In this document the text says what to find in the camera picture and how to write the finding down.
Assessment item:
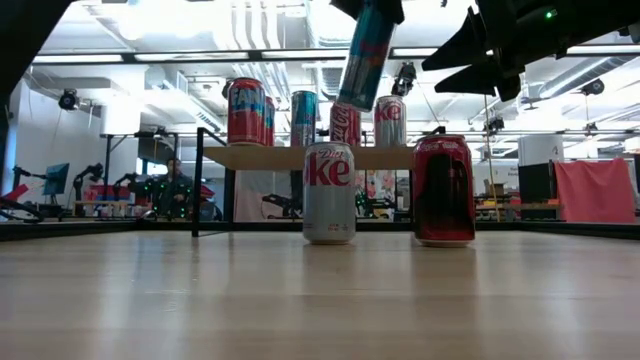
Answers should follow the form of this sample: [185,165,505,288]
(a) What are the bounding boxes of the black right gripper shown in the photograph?
[423,0,591,103]

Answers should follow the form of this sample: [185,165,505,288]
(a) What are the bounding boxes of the blue silver Red Bull can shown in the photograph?
[290,89,320,148]
[337,0,397,114]

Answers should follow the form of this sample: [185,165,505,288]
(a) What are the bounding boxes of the silver Diet Coke can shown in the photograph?
[373,94,408,148]
[302,141,357,246]

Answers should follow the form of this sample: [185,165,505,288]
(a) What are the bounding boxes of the red and black Coca-Cola can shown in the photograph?
[412,133,477,249]

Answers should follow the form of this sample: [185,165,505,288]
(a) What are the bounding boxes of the wooden shelf with black legs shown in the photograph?
[191,125,447,239]

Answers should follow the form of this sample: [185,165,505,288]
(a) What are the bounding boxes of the white box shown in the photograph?
[517,133,565,167]

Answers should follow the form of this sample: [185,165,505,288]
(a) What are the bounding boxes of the black cabinet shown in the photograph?
[518,162,555,220]

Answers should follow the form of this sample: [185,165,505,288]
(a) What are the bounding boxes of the red cloth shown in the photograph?
[553,157,637,225]

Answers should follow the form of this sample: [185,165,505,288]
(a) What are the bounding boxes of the white fabric panel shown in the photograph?
[233,169,302,223]

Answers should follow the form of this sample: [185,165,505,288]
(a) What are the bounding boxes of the person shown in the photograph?
[149,157,195,221]

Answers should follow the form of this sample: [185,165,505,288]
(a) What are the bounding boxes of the blue computer monitor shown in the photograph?
[43,162,71,197]

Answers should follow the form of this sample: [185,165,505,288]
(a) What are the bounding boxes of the tan hanging cord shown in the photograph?
[482,93,501,222]

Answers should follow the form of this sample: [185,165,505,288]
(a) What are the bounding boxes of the black aluminium table frame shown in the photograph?
[0,218,640,242]

